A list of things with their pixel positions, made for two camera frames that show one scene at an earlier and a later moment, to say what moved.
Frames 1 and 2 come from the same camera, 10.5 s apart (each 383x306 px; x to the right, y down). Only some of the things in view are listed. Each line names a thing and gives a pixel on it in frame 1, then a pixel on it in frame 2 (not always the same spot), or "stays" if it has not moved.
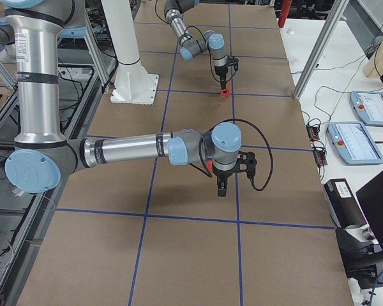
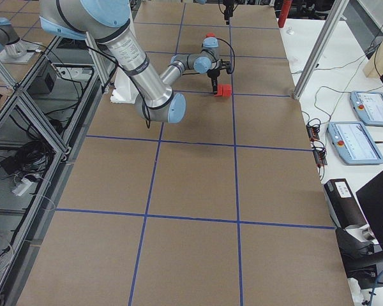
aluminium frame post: (334, 19) stays
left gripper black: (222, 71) to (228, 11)
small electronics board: (313, 132) stays
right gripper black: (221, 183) to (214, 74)
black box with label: (346, 210) stays
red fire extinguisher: (286, 6) stays
